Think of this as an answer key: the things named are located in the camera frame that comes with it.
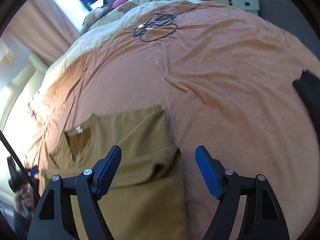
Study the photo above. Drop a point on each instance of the left pink curtain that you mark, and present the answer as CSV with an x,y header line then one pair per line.
x,y
44,29

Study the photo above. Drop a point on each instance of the cream padded headboard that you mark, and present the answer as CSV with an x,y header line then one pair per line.
x,y
30,77

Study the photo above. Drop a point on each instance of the white hanging shirt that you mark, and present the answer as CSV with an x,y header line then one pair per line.
x,y
6,54

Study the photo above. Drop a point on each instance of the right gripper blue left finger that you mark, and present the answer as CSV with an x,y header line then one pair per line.
x,y
105,170

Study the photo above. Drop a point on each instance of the mustard brown printed t-shirt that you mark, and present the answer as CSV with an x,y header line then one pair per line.
x,y
146,198

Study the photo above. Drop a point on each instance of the person's left hand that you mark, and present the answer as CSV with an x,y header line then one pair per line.
x,y
23,203

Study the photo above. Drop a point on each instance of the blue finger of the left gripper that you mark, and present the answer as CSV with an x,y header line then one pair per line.
x,y
34,171

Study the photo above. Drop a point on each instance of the cream quilt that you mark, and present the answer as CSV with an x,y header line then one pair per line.
x,y
102,31

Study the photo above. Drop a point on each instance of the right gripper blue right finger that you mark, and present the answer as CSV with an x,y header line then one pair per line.
x,y
211,171

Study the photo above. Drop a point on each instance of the white bedside cabinet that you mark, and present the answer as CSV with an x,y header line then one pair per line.
x,y
251,6

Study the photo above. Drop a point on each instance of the folded black clothes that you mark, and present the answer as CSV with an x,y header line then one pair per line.
x,y
307,87

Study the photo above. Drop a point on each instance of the bear print cushion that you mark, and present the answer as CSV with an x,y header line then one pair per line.
x,y
140,2

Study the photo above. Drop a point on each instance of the orange bed blanket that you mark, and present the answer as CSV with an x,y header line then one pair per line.
x,y
223,78

